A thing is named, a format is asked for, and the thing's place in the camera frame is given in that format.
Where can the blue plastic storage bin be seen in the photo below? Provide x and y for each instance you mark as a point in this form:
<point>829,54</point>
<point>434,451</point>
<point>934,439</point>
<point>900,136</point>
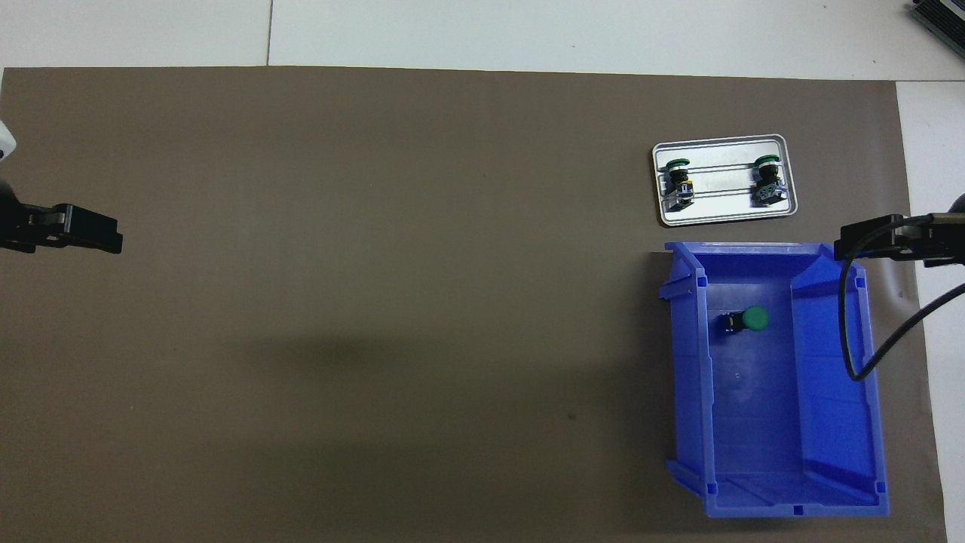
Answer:
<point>754,407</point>

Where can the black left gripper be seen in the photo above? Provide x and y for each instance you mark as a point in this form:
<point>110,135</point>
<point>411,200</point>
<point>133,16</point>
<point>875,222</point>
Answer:
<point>26,226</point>

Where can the brown table mat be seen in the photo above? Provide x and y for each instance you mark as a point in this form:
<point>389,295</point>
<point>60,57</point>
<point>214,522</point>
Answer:
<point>301,136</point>

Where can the grey ribbed device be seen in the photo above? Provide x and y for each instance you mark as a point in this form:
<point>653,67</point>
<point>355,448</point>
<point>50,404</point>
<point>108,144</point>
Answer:
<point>942,16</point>

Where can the grey metal tray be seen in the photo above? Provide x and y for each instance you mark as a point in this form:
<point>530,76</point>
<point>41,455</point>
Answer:
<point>724,211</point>

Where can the green push button switch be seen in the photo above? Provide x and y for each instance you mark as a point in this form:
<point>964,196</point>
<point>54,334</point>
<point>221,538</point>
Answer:
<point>755,319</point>
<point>767,192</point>
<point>680,188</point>

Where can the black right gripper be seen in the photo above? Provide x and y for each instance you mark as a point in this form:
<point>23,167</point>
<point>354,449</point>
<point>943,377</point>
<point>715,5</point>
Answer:
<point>942,237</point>

